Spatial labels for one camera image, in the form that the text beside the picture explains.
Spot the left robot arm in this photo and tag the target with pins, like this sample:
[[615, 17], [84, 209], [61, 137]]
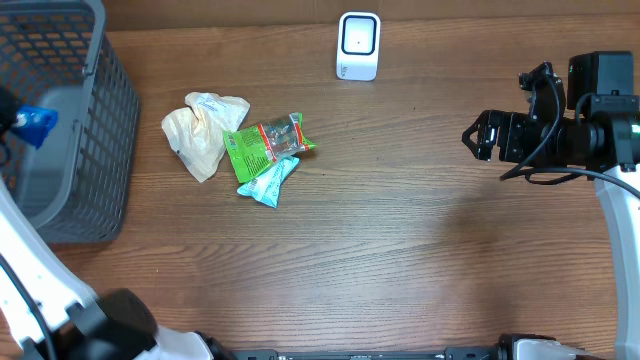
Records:
[[52, 313]]

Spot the green candy bag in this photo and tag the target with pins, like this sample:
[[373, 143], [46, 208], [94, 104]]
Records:
[[255, 149]]

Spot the teal snack packet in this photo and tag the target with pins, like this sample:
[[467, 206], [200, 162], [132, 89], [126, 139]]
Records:
[[266, 187]]

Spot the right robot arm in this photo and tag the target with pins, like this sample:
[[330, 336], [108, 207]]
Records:
[[584, 126]]

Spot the white barcode scanner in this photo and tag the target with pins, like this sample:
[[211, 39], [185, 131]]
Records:
[[357, 54]]

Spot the blue oreo packet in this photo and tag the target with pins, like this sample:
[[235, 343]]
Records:
[[33, 124]]

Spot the grey plastic shopping basket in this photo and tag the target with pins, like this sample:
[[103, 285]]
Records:
[[56, 55]]

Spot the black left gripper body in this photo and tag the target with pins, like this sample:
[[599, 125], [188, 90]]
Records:
[[9, 109]]

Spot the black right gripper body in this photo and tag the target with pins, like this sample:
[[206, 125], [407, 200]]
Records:
[[522, 137]]

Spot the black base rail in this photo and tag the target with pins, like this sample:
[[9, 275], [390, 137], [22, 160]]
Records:
[[451, 353]]

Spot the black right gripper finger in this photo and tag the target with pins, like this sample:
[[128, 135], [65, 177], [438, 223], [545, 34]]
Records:
[[479, 143], [482, 127]]

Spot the beige snack bag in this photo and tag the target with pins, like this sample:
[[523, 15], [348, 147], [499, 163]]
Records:
[[195, 132]]

